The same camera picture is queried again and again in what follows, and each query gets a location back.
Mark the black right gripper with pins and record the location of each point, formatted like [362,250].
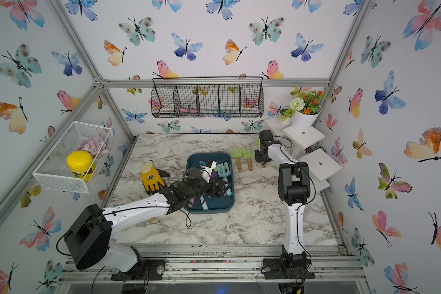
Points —
[257,156]

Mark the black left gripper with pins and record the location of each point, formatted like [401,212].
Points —
[218,193]

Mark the green fork wooden handle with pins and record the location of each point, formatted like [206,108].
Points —
[249,155]

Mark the green rake wooden handle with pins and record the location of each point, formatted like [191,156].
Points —
[261,155]
[237,153]

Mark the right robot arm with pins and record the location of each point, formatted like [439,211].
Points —
[294,189]

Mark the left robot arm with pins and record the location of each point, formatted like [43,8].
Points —
[89,238]

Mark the dark teal storage box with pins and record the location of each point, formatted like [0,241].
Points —
[215,205]

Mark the small white pot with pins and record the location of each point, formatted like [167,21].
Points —
[284,115]

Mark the white stepped wooden shelf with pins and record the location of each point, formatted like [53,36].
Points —
[321,166]

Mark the white flower pot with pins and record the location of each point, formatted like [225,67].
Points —
[302,122]

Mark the artificial flowers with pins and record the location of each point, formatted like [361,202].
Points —
[308,103]

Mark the yellow black garden glove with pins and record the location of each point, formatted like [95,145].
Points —
[152,178]

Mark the pink items bag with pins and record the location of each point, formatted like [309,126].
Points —
[95,146]

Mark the yellow lidded jar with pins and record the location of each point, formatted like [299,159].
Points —
[81,165]

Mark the blue fork white handle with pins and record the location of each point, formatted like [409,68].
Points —
[223,170]

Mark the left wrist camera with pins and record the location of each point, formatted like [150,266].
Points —
[201,169]

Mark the purple rake pink handle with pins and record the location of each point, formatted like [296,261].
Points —
[191,203]

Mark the black wire wall basket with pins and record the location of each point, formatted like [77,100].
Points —
[208,97]

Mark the white wire wall basket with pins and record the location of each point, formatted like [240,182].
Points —
[54,173]

